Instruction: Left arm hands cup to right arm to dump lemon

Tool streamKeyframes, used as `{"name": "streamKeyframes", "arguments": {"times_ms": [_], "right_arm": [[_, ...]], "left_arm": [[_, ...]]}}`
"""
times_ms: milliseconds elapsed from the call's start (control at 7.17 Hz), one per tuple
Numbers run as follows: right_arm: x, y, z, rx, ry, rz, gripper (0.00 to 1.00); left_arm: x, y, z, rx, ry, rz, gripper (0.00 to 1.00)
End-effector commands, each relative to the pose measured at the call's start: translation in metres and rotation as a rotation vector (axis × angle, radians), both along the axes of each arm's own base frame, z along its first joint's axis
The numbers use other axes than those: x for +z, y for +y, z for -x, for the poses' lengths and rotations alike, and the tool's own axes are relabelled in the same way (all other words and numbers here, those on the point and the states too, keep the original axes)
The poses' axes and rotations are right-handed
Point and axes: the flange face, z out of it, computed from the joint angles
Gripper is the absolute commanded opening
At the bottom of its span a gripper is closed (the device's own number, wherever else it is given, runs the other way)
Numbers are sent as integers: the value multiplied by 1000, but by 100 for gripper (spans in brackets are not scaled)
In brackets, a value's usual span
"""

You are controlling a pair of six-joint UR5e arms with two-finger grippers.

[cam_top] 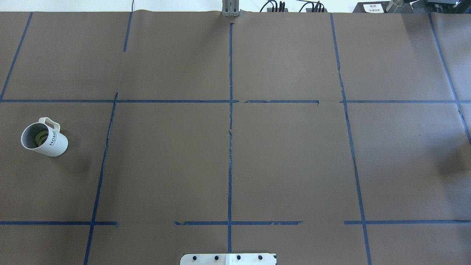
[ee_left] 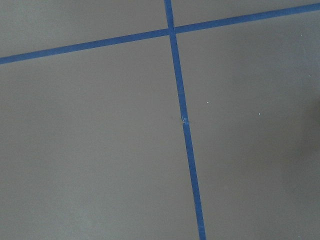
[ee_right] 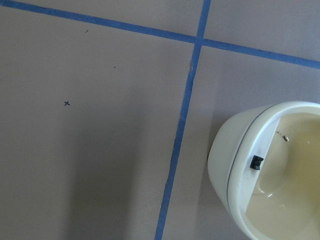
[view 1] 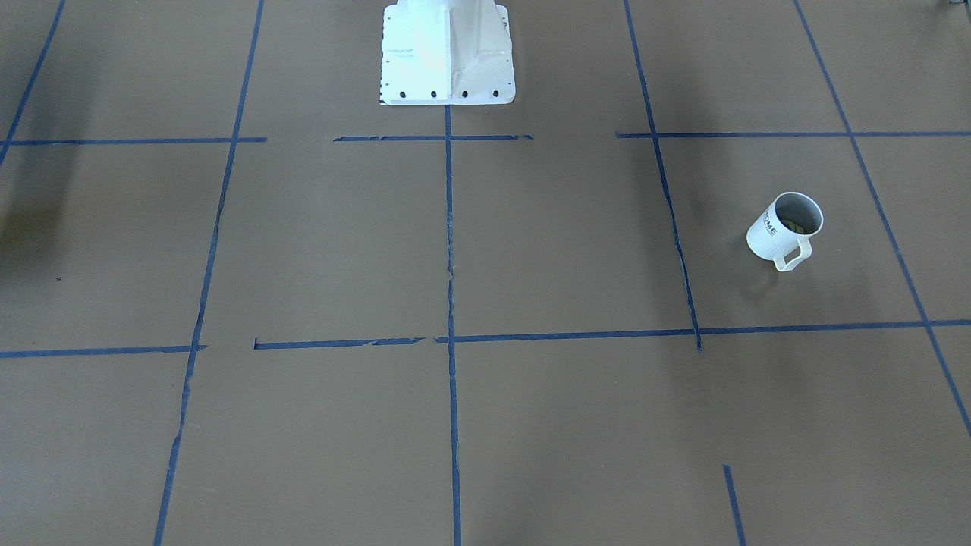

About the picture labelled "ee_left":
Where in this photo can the long blue tape strip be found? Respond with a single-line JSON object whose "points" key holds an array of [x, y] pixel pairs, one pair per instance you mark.
{"points": [[185, 120]]}

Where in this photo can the crossing blue tape strip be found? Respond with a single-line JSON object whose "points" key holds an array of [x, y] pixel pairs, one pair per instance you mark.
{"points": [[161, 33]]}

